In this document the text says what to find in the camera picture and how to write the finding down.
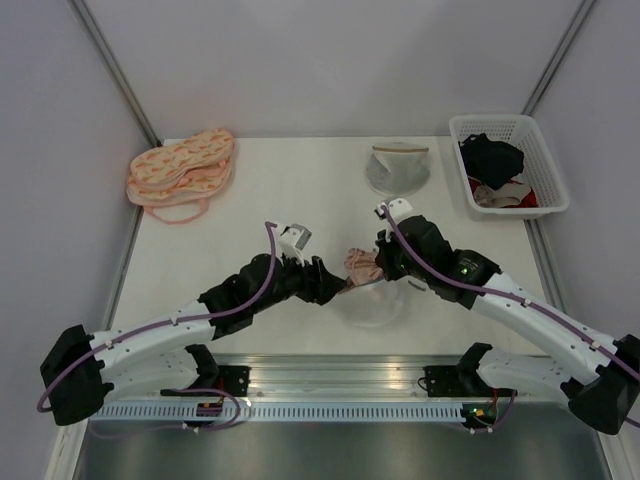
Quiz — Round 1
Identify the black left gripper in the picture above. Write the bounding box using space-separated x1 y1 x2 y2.
252 248 347 314

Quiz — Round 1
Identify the pink bra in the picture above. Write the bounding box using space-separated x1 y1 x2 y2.
344 248 384 290

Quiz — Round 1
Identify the blue-zipper white mesh laundry bag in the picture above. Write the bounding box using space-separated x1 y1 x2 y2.
331 280 404 328

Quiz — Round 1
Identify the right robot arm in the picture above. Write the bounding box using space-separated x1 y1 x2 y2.
376 204 639 435

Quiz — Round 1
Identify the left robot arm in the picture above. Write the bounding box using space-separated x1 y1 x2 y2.
37 253 347 426

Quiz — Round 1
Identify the beige-trim mesh laundry bag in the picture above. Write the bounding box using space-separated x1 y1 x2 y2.
365 142 430 197

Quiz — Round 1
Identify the beige bra in basket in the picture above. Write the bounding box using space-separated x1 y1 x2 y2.
473 183 533 208

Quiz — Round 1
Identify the pink patterned laundry bag stack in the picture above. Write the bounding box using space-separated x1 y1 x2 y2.
126 128 235 225

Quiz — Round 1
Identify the black garment in basket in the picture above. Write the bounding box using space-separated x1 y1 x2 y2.
459 134 524 189

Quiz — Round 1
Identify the red garment in basket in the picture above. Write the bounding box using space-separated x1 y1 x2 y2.
468 177 538 208

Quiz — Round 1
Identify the white plastic basket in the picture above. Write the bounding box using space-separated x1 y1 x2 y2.
449 114 569 220

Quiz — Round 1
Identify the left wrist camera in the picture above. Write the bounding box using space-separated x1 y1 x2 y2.
276 223 312 265

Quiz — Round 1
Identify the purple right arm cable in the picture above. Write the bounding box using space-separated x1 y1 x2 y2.
382 204 640 434

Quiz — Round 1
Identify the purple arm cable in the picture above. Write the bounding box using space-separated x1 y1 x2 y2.
37 220 279 440
382 204 640 434

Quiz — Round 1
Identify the aluminium rail table edge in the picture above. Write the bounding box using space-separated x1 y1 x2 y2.
159 353 615 401

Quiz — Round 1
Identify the right aluminium corner post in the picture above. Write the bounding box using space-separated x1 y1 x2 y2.
521 0 599 116

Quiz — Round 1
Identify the aluminium corner post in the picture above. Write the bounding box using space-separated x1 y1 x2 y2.
68 0 162 147
521 0 599 116

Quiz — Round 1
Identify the white slotted cable duct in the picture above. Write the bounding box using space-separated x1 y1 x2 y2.
92 400 464 423

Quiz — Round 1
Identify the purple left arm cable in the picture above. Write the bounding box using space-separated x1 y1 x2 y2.
37 220 279 440

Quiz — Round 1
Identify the left aluminium corner post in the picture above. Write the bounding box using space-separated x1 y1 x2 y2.
68 0 162 147

